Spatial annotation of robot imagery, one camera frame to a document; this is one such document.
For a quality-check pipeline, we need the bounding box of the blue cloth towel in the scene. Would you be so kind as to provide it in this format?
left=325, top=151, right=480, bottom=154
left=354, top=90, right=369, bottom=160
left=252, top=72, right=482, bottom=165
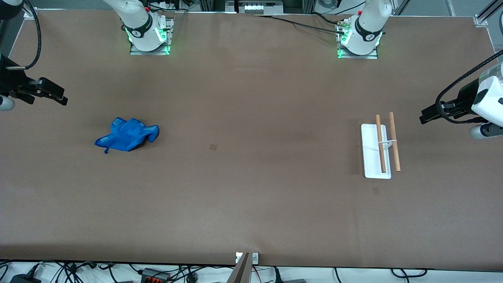
left=94, top=117, right=160, bottom=154

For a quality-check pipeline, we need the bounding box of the white rack with wooden rods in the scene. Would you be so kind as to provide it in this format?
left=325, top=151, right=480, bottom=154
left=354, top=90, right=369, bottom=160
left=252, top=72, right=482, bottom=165
left=361, top=112, right=401, bottom=179

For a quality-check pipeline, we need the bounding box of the black power adapter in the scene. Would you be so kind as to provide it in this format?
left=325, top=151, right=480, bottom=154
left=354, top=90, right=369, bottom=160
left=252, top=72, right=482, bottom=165
left=10, top=274, right=42, bottom=283

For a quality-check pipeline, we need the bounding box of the black orange connector box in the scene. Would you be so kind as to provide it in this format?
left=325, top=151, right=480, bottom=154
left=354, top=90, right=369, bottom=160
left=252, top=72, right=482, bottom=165
left=141, top=268, right=170, bottom=283

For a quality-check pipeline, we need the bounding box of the white power strip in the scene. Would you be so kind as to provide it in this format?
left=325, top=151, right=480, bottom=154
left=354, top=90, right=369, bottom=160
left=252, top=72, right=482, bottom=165
left=238, top=0, right=284, bottom=15

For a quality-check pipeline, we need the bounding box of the grey metal pole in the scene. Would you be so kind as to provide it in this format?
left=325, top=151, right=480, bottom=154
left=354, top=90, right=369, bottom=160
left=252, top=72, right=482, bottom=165
left=226, top=252, right=252, bottom=283

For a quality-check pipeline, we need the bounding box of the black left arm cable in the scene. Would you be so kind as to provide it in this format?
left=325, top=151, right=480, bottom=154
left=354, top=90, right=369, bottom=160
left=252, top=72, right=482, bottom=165
left=435, top=50, right=503, bottom=125

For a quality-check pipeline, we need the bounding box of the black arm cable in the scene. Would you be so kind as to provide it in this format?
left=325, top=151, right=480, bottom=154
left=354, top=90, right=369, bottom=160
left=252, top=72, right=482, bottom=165
left=6, top=0, right=42, bottom=70
left=435, top=50, right=503, bottom=125

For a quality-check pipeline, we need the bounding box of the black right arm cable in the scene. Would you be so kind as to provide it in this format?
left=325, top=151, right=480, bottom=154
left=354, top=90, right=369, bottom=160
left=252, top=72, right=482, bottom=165
left=6, top=0, right=42, bottom=70

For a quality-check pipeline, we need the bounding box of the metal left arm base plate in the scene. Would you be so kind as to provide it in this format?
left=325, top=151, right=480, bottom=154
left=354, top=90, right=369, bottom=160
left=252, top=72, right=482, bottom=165
left=337, top=20, right=378, bottom=59

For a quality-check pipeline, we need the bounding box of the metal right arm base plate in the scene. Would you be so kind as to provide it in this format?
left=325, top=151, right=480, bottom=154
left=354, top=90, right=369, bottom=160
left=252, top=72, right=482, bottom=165
left=130, top=18, right=173, bottom=55

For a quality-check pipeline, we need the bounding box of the black cable on table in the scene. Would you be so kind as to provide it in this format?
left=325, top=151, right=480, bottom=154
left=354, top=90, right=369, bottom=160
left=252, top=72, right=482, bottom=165
left=253, top=14, right=346, bottom=35

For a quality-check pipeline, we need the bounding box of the small metal table bracket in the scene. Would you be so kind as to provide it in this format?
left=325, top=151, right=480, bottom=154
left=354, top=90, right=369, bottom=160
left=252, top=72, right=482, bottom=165
left=236, top=252, right=259, bottom=265

